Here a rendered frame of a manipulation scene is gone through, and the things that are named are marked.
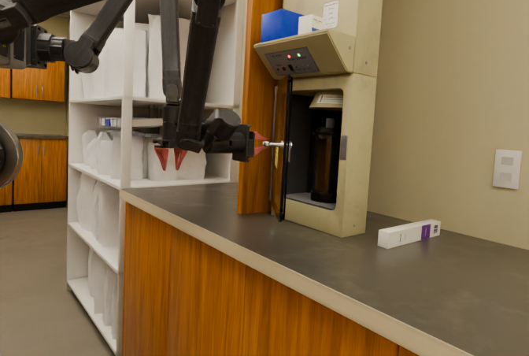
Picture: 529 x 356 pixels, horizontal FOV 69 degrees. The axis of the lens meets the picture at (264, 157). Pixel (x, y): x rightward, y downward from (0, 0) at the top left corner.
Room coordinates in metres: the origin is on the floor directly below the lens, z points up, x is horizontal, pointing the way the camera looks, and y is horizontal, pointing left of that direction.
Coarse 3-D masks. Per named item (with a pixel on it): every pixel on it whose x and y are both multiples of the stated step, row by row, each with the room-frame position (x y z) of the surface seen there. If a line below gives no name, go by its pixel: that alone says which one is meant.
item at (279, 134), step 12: (288, 84) 1.03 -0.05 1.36; (276, 96) 1.30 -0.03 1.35; (288, 96) 1.03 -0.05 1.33; (276, 108) 1.28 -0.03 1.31; (288, 108) 1.03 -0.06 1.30; (276, 120) 1.26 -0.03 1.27; (276, 132) 1.23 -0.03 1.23; (276, 180) 1.15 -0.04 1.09; (276, 192) 1.13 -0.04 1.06; (276, 204) 1.12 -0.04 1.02; (276, 216) 1.10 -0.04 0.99
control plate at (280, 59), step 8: (304, 48) 1.12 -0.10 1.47; (272, 56) 1.24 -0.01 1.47; (280, 56) 1.22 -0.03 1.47; (296, 56) 1.17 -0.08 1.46; (304, 56) 1.15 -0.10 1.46; (272, 64) 1.27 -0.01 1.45; (280, 64) 1.24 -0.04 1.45; (288, 64) 1.22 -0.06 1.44; (296, 64) 1.20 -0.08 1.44; (304, 64) 1.17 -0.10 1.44; (312, 64) 1.15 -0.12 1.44; (280, 72) 1.28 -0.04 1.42; (288, 72) 1.25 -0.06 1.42; (296, 72) 1.23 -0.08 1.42; (304, 72) 1.20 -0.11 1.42
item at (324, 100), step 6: (318, 96) 1.23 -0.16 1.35; (324, 96) 1.21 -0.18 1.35; (330, 96) 1.20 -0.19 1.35; (336, 96) 1.20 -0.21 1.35; (342, 96) 1.20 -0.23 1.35; (312, 102) 1.26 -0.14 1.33; (318, 102) 1.22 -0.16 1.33; (324, 102) 1.20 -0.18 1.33; (330, 102) 1.19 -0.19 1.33; (336, 102) 1.19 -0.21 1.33; (342, 102) 1.19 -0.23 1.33; (312, 108) 1.31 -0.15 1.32; (318, 108) 1.33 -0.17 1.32; (324, 108) 1.35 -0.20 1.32; (330, 108) 1.35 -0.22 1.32; (336, 108) 1.35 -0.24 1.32
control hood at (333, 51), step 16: (320, 32) 1.05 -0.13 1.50; (336, 32) 1.05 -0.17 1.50; (256, 48) 1.27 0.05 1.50; (272, 48) 1.21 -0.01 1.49; (288, 48) 1.17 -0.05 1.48; (320, 48) 1.08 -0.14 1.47; (336, 48) 1.05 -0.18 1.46; (352, 48) 1.09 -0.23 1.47; (320, 64) 1.13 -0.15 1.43; (336, 64) 1.09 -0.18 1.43; (352, 64) 1.09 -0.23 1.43
